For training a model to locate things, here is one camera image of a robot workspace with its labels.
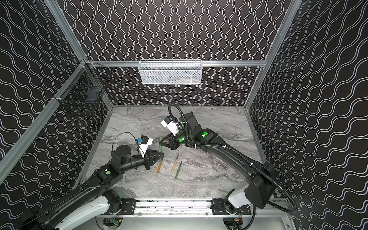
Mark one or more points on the green pen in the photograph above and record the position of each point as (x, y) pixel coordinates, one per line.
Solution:
(178, 170)
(161, 150)

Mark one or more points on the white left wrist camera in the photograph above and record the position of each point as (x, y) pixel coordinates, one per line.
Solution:
(143, 143)

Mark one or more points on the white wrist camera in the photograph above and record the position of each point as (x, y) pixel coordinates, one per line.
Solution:
(169, 123)
(143, 143)

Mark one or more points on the white wire mesh basket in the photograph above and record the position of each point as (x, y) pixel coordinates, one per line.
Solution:
(171, 71)

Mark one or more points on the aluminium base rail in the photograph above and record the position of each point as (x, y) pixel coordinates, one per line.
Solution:
(159, 208)

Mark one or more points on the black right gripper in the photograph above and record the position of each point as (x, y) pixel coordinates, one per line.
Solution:
(175, 142)

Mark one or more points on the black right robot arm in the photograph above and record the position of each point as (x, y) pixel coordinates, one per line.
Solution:
(186, 131)

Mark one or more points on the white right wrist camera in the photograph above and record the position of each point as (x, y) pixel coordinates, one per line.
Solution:
(169, 123)

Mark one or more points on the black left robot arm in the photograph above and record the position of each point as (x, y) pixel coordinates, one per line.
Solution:
(101, 180)

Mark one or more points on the black wire mesh basket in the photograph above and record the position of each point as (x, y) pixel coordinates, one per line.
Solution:
(85, 94)

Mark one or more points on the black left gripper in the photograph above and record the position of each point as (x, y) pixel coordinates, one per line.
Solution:
(146, 161)

